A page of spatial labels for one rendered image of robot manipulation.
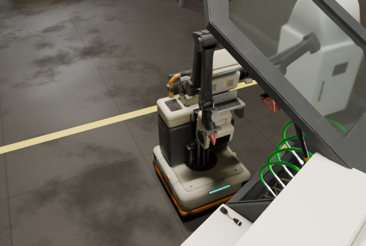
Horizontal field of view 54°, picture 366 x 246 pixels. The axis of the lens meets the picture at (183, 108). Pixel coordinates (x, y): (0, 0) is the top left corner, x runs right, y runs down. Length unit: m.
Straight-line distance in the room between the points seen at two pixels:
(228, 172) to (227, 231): 1.25
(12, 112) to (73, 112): 0.68
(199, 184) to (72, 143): 1.49
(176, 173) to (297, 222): 1.92
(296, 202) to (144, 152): 2.52
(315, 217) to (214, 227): 0.72
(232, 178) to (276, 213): 1.82
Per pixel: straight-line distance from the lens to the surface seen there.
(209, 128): 2.03
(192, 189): 2.79
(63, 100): 4.40
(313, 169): 1.23
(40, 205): 3.29
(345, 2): 3.72
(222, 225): 1.74
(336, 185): 1.21
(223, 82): 2.28
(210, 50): 1.83
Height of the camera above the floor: 2.39
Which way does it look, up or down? 36 degrees down
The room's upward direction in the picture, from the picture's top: 1 degrees counter-clockwise
